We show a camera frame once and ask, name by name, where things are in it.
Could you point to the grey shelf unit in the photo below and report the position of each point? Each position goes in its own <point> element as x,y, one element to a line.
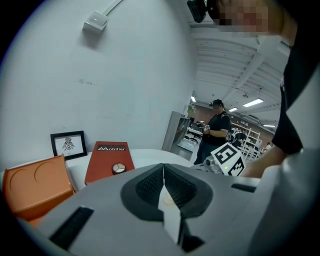
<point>172,132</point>

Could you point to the white shelving rack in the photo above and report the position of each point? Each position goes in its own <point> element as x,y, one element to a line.
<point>250,140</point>

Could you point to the black picture frame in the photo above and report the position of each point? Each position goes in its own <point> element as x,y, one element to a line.
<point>68,145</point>

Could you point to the small wooden ball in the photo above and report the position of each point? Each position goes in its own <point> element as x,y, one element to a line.
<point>167,200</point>

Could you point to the orange wooden box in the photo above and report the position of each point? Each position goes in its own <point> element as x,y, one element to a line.
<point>37,185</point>

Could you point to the person's head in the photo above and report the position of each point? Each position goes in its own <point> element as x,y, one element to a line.
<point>250,17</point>

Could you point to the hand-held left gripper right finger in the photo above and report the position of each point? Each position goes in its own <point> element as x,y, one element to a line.
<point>220,212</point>

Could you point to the red book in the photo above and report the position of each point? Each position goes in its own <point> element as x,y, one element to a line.
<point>105,162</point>

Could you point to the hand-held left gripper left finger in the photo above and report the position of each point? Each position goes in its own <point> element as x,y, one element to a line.
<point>105,225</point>

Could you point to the white oval table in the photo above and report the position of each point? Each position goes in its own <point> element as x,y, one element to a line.
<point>155,157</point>

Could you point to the white wall switch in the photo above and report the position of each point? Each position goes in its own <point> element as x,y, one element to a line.
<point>96,21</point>

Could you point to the person's right forearm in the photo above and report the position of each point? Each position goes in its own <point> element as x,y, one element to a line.
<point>265,162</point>

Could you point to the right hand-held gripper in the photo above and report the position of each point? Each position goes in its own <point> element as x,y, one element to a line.
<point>230,160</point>

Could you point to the black head-mounted camera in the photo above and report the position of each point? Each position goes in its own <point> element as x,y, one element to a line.
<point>197,10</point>

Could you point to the ceiling light panel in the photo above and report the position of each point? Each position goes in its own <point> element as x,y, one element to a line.
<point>253,102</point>
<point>193,99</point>
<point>233,109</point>

